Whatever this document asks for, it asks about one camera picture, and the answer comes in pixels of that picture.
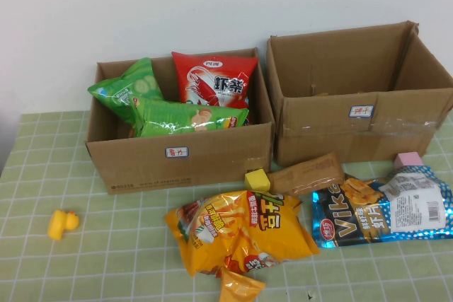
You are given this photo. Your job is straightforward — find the red shrimp strips snack bag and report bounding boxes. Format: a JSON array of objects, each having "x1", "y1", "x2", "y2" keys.
[{"x1": 171, "y1": 50, "x2": 259, "y2": 124}]

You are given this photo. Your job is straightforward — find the large yellow fries snack bag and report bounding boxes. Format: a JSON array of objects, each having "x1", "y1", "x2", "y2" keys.
[{"x1": 164, "y1": 190, "x2": 321, "y2": 279}]

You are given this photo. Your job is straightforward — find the pink toy block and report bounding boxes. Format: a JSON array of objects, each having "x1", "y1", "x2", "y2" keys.
[{"x1": 394, "y1": 152, "x2": 425, "y2": 168}]

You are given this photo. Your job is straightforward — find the green chips bag onion print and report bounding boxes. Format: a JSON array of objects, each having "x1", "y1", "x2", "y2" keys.
[{"x1": 129, "y1": 95, "x2": 250, "y2": 139}]

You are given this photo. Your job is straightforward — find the brown snack bar wrapper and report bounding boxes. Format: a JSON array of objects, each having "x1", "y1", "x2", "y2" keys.
[{"x1": 265, "y1": 151, "x2": 346, "y2": 197}]

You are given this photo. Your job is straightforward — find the green checkered tablecloth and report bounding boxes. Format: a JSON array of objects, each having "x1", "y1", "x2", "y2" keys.
[{"x1": 0, "y1": 110, "x2": 453, "y2": 302}]

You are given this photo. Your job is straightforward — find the small orange snack packet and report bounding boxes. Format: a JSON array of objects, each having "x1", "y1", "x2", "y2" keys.
[{"x1": 218, "y1": 267, "x2": 266, "y2": 302}]

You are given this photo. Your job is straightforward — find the green cucumber chips bag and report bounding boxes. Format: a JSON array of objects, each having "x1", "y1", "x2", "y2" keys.
[{"x1": 87, "y1": 57, "x2": 166, "y2": 126}]

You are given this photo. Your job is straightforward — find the yellow toy block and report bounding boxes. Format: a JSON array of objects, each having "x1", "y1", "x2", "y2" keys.
[{"x1": 243, "y1": 168, "x2": 272, "y2": 192}]

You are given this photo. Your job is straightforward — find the cardboard box with chips label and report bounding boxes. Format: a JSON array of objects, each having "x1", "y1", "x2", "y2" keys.
[{"x1": 84, "y1": 47, "x2": 276, "y2": 196}]

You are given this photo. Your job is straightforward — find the yellow rubber duck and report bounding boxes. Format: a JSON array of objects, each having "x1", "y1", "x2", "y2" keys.
[{"x1": 47, "y1": 209, "x2": 80, "y2": 242}]

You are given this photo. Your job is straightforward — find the cardboard box with biscuit label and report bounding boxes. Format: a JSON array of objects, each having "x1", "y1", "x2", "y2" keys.
[{"x1": 265, "y1": 21, "x2": 453, "y2": 168}]

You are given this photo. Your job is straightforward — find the blue shrimp chips bag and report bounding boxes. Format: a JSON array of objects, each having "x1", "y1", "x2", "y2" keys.
[{"x1": 311, "y1": 164, "x2": 453, "y2": 249}]

